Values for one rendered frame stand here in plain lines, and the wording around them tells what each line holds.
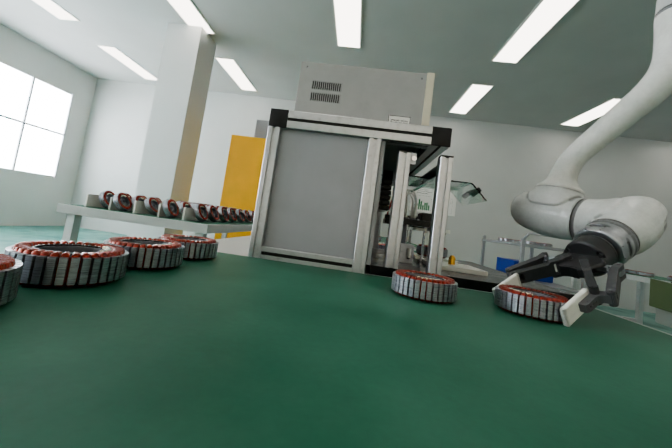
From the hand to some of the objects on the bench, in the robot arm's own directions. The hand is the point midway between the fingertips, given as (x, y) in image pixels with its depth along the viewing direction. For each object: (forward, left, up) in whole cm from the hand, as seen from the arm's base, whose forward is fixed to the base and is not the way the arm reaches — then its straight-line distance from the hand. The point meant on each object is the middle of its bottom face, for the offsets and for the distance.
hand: (532, 301), depth 53 cm
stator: (0, 0, -2) cm, 2 cm away
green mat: (+24, +16, -3) cm, 29 cm away
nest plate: (+4, -38, -2) cm, 38 cm away
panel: (+30, -49, -5) cm, 57 cm away
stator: (+18, 0, -3) cm, 18 cm away
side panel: (+43, -15, -6) cm, 46 cm away
